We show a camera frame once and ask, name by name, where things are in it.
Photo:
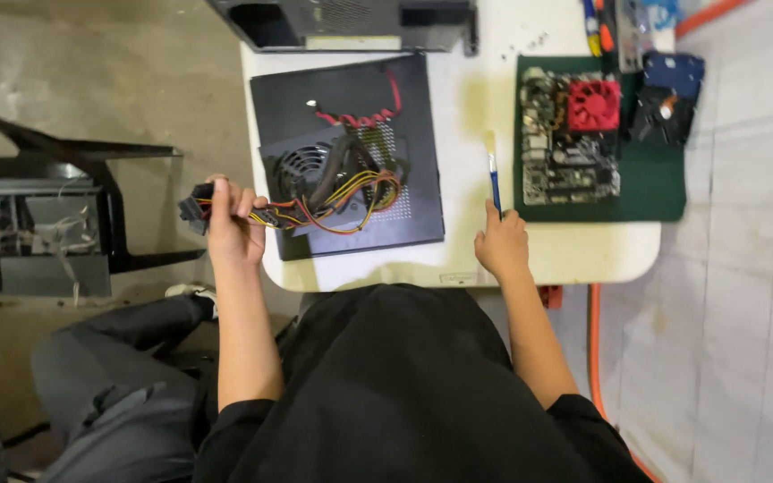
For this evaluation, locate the person's right hand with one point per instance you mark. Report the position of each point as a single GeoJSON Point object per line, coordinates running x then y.
{"type": "Point", "coordinates": [502, 244]}

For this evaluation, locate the person's left hand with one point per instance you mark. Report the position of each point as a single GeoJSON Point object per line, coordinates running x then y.
{"type": "Point", "coordinates": [233, 228]}

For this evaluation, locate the person's right fingers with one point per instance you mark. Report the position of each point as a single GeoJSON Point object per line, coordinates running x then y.
{"type": "Point", "coordinates": [494, 218]}

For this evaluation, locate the green computer motherboard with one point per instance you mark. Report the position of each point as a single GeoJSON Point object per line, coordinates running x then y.
{"type": "Point", "coordinates": [564, 158]}

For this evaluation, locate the red cooler fan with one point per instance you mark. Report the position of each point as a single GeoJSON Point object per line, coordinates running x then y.
{"type": "Point", "coordinates": [593, 105]}

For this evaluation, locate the dark green mat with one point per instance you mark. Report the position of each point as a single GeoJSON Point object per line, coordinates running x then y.
{"type": "Point", "coordinates": [648, 181]}

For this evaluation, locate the grey computer power supply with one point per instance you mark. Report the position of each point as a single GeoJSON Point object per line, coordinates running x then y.
{"type": "Point", "coordinates": [333, 178]}

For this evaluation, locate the black metal case panel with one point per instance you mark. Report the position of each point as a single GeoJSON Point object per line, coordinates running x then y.
{"type": "Point", "coordinates": [353, 121]}

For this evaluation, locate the group of small screws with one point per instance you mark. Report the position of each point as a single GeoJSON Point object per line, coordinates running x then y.
{"type": "Point", "coordinates": [527, 45]}

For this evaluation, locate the black heatsink fan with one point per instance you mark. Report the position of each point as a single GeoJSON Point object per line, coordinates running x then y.
{"type": "Point", "coordinates": [661, 117]}

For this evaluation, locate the person's black shirt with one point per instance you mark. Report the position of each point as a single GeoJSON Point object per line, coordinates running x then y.
{"type": "Point", "coordinates": [400, 396]}

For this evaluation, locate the black computer case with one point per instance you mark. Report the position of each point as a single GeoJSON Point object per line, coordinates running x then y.
{"type": "Point", "coordinates": [353, 23]}

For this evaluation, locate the person's white shoe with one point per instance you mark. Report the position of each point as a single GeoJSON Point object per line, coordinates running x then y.
{"type": "Point", "coordinates": [193, 292]}

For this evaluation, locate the black metal stand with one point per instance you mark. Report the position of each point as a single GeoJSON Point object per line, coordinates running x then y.
{"type": "Point", "coordinates": [91, 174]}

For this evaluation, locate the person's grey trousers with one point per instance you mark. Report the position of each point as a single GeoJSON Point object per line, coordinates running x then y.
{"type": "Point", "coordinates": [118, 402]}

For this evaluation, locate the open grey computer chassis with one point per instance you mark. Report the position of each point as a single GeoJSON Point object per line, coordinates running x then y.
{"type": "Point", "coordinates": [44, 235]}

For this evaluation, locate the red table bracket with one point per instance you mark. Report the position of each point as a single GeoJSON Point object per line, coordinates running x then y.
{"type": "Point", "coordinates": [550, 296]}

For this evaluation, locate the silver metal bracket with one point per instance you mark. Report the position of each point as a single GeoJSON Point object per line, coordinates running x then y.
{"type": "Point", "coordinates": [631, 37]}

